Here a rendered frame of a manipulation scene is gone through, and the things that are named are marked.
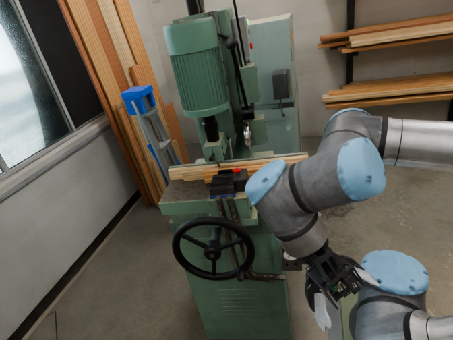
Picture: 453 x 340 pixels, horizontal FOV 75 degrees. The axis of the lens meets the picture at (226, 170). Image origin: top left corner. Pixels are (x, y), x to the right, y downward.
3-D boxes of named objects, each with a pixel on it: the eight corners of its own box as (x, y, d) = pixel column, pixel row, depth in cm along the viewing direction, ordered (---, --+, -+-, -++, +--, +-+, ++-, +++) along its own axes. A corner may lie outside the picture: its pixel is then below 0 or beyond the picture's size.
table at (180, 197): (154, 231, 111) (149, 218, 109) (175, 187, 138) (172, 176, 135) (320, 221, 100) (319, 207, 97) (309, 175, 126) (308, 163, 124)
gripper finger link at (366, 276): (394, 298, 59) (356, 289, 57) (373, 283, 65) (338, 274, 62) (399, 284, 59) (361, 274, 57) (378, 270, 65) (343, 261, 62)
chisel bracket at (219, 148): (207, 166, 119) (203, 147, 115) (212, 150, 131) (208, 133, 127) (225, 164, 118) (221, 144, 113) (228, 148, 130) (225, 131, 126)
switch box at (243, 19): (236, 59, 128) (230, 18, 120) (238, 55, 136) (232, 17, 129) (251, 57, 127) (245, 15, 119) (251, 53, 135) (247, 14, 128)
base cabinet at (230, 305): (206, 339, 159) (172, 240, 125) (220, 258, 209) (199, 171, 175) (291, 341, 151) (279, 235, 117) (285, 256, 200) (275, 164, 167)
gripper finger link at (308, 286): (307, 313, 60) (309, 272, 59) (303, 308, 62) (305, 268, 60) (327, 309, 61) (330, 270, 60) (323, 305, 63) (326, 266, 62)
